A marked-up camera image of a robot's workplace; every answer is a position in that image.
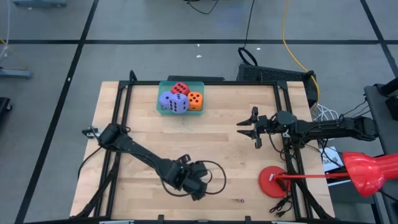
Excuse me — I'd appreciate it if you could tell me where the white cable bundle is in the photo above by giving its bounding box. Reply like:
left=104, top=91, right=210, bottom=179
left=310, top=104, right=340, bottom=124

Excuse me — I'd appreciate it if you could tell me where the black side cart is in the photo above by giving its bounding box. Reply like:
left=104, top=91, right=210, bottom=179
left=363, top=77, right=398, bottom=224

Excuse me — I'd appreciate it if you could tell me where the black aluminium table frame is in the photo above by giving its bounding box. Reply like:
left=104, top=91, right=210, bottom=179
left=70, top=70, right=335, bottom=222

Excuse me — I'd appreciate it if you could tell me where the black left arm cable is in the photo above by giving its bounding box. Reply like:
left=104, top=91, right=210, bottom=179
left=160, top=160, right=227, bottom=197

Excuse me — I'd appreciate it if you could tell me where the yellow cable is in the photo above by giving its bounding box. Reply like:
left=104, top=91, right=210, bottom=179
left=281, top=0, right=320, bottom=103

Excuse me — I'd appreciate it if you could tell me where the black plug cord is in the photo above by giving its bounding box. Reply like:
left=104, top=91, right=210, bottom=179
left=269, top=195, right=294, bottom=218

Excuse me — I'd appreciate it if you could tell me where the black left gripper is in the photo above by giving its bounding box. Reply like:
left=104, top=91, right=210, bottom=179
left=177, top=154, right=209, bottom=202

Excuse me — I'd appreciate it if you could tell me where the black looped cable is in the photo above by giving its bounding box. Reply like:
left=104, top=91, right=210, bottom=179
left=177, top=0, right=218, bottom=15

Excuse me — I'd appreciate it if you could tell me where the black flat bar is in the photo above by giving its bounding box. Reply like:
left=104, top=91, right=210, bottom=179
left=167, top=75, right=225, bottom=83

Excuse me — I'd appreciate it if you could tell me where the black perforated box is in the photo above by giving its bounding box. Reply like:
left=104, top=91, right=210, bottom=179
left=236, top=63, right=318, bottom=108

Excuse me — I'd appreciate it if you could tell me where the white printed paper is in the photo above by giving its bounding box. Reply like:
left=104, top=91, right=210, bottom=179
left=322, top=146, right=346, bottom=174

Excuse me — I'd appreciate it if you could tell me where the large red foam die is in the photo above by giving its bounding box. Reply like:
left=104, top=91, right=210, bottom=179
left=170, top=82, right=191, bottom=96

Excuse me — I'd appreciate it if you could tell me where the long black cable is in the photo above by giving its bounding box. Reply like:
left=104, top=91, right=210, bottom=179
left=238, top=0, right=259, bottom=67

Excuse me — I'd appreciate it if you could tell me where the red desk lamp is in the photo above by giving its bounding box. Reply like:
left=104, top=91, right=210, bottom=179
left=258, top=151, right=398, bottom=199

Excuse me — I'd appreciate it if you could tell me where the black floor object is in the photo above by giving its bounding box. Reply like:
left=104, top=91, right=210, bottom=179
left=0, top=96, right=13, bottom=121

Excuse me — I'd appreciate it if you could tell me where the large purple foam die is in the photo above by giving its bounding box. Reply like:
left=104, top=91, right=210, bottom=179
left=158, top=90, right=174, bottom=111
left=167, top=93, right=190, bottom=114

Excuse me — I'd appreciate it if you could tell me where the teal translucent plastic bin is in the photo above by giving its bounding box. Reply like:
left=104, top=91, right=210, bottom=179
left=156, top=80, right=205, bottom=116

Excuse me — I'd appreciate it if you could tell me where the grey bench foot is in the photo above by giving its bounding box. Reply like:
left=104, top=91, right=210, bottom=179
left=0, top=68, right=33, bottom=80
left=11, top=0, right=68, bottom=8

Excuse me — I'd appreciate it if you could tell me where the large orange foam die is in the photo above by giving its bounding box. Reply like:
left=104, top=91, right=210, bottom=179
left=187, top=91, right=204, bottom=112

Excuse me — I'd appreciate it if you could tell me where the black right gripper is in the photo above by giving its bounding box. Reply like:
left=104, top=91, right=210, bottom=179
left=236, top=106, right=280, bottom=149

